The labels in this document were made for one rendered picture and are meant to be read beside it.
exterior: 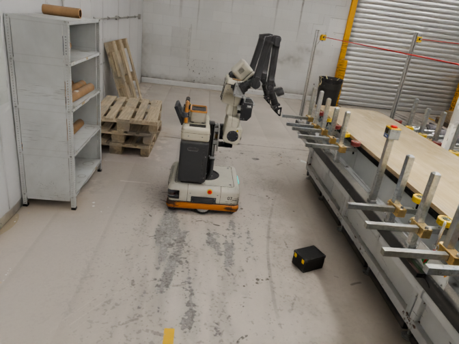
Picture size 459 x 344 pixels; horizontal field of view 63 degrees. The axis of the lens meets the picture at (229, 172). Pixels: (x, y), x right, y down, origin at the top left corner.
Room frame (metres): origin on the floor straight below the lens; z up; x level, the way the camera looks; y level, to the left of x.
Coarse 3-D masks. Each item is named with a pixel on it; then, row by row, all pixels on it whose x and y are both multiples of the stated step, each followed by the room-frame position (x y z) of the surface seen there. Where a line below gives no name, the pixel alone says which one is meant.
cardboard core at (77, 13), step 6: (42, 6) 3.31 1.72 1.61; (48, 6) 3.31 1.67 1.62; (54, 6) 3.32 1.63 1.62; (60, 6) 3.34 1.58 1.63; (42, 12) 3.31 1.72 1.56; (48, 12) 3.31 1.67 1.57; (54, 12) 3.31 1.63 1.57; (60, 12) 3.32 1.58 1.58; (66, 12) 3.32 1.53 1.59; (72, 12) 3.33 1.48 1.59; (78, 12) 3.33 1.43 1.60
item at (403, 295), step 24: (312, 168) 4.22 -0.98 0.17; (360, 168) 2.97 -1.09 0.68; (336, 192) 3.39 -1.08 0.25; (384, 192) 2.51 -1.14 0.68; (408, 192) 2.23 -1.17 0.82; (336, 216) 3.23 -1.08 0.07; (408, 216) 2.15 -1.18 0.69; (432, 216) 1.95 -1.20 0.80; (360, 240) 2.67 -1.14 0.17; (432, 240) 1.88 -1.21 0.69; (384, 264) 2.29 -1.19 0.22; (384, 288) 2.15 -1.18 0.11; (408, 288) 1.97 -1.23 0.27; (408, 312) 1.85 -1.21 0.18; (432, 336) 1.66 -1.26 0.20
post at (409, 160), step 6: (408, 156) 1.99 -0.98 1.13; (408, 162) 1.99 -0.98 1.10; (402, 168) 2.01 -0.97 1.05; (408, 168) 1.99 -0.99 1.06; (402, 174) 2.00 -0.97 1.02; (408, 174) 1.99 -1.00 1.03; (402, 180) 1.99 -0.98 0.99; (396, 186) 2.02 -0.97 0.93; (402, 186) 1.99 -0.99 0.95; (396, 192) 2.00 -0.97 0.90; (402, 192) 1.99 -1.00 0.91; (396, 198) 1.99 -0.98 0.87; (390, 216) 1.99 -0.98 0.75
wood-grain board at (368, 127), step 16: (352, 112) 4.20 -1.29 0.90; (368, 112) 4.32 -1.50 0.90; (352, 128) 3.43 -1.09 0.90; (368, 128) 3.51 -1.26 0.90; (384, 128) 3.59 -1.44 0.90; (400, 128) 3.69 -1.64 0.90; (368, 144) 2.96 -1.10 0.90; (384, 144) 3.02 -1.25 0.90; (400, 144) 3.09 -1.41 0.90; (416, 144) 3.16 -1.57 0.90; (432, 144) 3.23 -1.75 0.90; (400, 160) 2.63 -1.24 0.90; (416, 160) 2.68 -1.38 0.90; (432, 160) 2.74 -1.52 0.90; (448, 160) 2.79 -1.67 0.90; (416, 176) 2.33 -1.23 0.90; (448, 176) 2.42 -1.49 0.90; (416, 192) 2.09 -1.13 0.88; (448, 192) 2.11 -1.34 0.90; (432, 208) 1.91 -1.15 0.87; (448, 208) 1.88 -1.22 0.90
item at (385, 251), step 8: (384, 248) 1.43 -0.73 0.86; (392, 248) 1.44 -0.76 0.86; (400, 248) 1.45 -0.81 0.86; (392, 256) 1.42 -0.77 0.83; (400, 256) 1.43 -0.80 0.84; (408, 256) 1.43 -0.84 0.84; (416, 256) 1.43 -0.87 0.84; (424, 256) 1.44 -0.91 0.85; (432, 256) 1.44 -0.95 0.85; (440, 256) 1.45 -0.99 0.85; (448, 256) 1.45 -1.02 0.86
